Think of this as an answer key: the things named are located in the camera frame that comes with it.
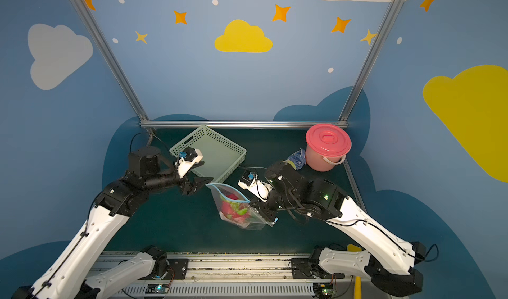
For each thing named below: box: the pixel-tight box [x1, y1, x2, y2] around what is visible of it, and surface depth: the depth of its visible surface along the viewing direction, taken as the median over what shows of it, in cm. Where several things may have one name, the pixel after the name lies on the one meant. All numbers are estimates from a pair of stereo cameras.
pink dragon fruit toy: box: [221, 193, 251, 225], surface depth 67 cm
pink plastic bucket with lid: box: [304, 123, 352, 172], surface depth 95 cm
